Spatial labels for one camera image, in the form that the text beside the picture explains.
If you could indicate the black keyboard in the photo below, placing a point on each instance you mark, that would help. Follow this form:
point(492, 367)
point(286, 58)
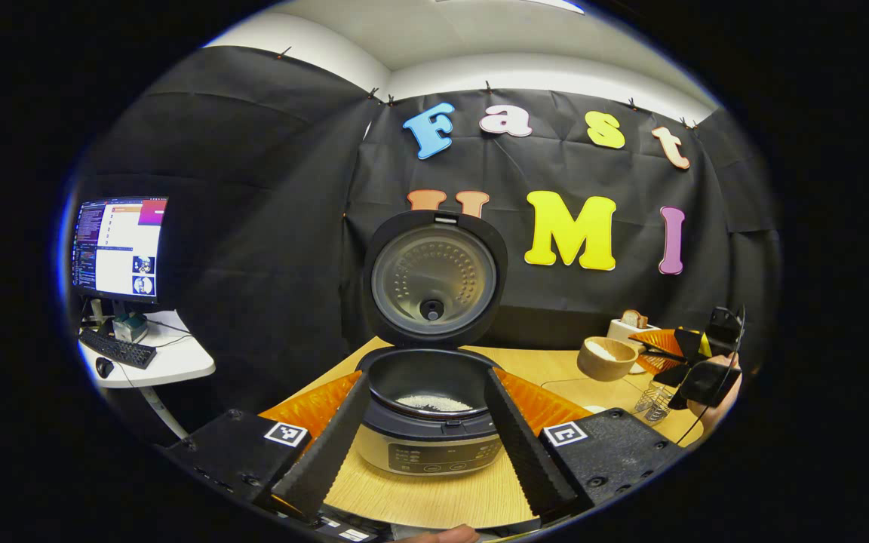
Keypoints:
point(118, 349)

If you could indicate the wooden spoon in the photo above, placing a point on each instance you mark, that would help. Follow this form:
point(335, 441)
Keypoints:
point(604, 369)

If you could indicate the white toaster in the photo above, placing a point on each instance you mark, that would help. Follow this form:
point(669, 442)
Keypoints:
point(619, 329)

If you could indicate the dark grey rice cooker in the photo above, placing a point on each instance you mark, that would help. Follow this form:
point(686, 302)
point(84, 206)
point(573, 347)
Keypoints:
point(434, 279)

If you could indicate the black computer mouse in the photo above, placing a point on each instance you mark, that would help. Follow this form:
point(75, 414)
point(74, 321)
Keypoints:
point(104, 367)

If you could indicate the ceiling light panel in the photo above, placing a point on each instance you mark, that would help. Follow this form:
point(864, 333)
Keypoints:
point(559, 5)

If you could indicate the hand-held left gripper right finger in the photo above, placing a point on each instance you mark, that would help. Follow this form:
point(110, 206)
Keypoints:
point(525, 452)

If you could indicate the clear plastic tray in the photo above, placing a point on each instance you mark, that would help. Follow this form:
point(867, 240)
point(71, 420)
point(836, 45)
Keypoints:
point(563, 388)

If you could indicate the white side table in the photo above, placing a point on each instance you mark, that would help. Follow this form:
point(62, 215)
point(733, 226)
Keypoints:
point(178, 362)

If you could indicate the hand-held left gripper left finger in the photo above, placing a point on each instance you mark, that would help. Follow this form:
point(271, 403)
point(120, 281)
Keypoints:
point(329, 452)

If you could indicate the black backdrop cloth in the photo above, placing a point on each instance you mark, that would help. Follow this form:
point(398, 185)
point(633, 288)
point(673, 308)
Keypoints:
point(253, 226)

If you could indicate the white rice layer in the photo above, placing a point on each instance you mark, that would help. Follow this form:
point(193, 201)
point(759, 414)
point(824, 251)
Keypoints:
point(434, 403)

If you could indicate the white rice spoonful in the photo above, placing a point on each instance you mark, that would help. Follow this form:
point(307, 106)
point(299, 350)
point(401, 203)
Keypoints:
point(600, 351)

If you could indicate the small teal box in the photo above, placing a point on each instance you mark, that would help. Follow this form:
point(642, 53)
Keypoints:
point(130, 328)

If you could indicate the toasted bread slice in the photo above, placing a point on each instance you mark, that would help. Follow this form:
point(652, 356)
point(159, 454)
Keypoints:
point(634, 319)

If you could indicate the computer monitor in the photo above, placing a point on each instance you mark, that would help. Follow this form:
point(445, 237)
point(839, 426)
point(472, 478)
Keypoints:
point(121, 249)

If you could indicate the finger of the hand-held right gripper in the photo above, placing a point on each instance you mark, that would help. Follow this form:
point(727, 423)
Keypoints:
point(672, 371)
point(676, 343)

